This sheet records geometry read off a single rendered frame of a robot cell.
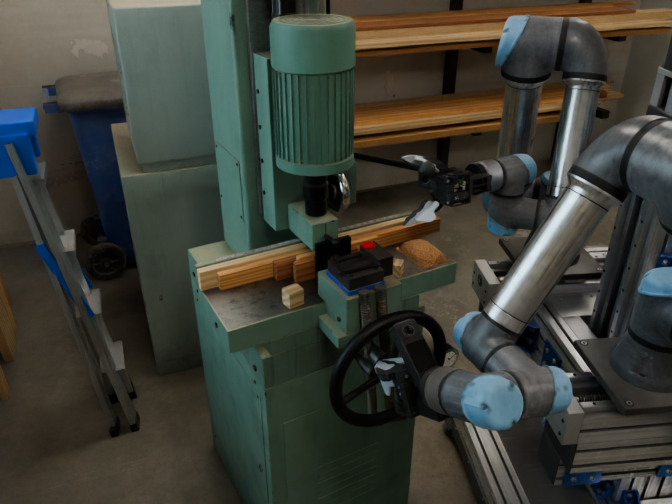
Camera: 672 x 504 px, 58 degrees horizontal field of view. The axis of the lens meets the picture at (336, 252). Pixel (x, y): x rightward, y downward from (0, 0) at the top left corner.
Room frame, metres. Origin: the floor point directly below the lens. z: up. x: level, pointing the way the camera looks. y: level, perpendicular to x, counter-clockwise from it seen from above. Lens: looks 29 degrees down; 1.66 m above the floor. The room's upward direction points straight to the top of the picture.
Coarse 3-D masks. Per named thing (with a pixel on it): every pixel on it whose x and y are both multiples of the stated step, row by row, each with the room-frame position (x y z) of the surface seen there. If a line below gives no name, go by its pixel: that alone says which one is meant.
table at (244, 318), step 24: (408, 240) 1.42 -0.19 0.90; (408, 264) 1.29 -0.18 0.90; (456, 264) 1.30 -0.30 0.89; (216, 288) 1.18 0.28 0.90; (240, 288) 1.18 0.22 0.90; (264, 288) 1.18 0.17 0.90; (312, 288) 1.18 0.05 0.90; (408, 288) 1.23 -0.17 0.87; (432, 288) 1.27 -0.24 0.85; (216, 312) 1.09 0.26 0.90; (240, 312) 1.09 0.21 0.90; (264, 312) 1.09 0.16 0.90; (288, 312) 1.09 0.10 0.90; (312, 312) 1.11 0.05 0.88; (240, 336) 1.03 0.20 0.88; (264, 336) 1.06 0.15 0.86; (336, 336) 1.04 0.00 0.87
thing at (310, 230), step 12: (288, 204) 1.36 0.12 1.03; (300, 204) 1.35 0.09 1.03; (288, 216) 1.36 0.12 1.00; (300, 216) 1.29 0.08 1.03; (312, 216) 1.29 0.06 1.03; (324, 216) 1.29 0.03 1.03; (300, 228) 1.30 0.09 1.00; (312, 228) 1.24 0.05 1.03; (324, 228) 1.26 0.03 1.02; (336, 228) 1.27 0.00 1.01; (312, 240) 1.24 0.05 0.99; (324, 240) 1.26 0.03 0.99
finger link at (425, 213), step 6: (420, 204) 1.24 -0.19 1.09; (426, 204) 1.23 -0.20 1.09; (432, 204) 1.23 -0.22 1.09; (438, 204) 1.22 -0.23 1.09; (414, 210) 1.23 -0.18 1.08; (420, 210) 1.22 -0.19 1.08; (426, 210) 1.23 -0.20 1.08; (432, 210) 1.22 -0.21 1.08; (408, 216) 1.22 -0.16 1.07; (414, 216) 1.21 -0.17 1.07; (420, 216) 1.22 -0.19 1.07; (426, 216) 1.21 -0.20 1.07; (432, 216) 1.20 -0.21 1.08; (408, 222) 1.20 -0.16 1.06; (414, 222) 1.21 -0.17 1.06
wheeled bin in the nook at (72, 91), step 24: (48, 96) 2.84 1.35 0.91; (72, 96) 2.68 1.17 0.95; (96, 96) 2.70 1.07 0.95; (120, 96) 2.72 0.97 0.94; (72, 120) 2.67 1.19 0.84; (96, 120) 2.70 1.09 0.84; (120, 120) 2.74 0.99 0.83; (96, 144) 2.70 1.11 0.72; (96, 168) 2.70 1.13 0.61; (96, 192) 2.70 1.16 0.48; (120, 192) 2.74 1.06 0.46; (96, 216) 3.02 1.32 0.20; (120, 216) 2.74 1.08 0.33; (96, 240) 3.03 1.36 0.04; (120, 240) 2.74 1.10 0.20; (96, 264) 2.66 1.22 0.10; (120, 264) 2.70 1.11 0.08
